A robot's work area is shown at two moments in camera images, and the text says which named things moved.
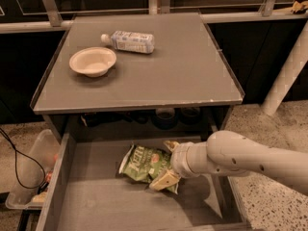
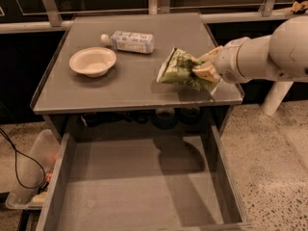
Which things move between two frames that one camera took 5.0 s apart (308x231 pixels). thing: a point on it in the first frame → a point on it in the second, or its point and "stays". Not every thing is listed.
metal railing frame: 53,22 stays
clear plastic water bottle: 130,40 stays
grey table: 184,89 stays
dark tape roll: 165,118 stays
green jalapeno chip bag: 142,163 → 178,67
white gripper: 178,160 → 227,64
